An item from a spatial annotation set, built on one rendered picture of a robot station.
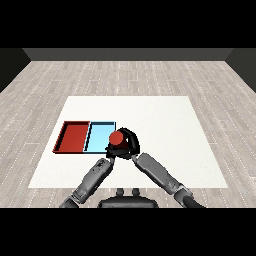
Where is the dark grey robot body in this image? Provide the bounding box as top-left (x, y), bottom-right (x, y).
top-left (97, 187), bottom-right (160, 209)

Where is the red shallow open box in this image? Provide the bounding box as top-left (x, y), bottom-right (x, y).
top-left (52, 120), bottom-right (92, 155)

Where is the light blue shallow open box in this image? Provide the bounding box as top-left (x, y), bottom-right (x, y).
top-left (83, 120), bottom-right (117, 154)

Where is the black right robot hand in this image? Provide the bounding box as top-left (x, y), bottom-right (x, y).
top-left (114, 126), bottom-right (142, 161)

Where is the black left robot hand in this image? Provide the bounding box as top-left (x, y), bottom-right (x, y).
top-left (104, 143), bottom-right (118, 160)

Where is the small red can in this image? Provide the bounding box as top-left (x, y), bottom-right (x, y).
top-left (108, 130), bottom-right (130, 151)

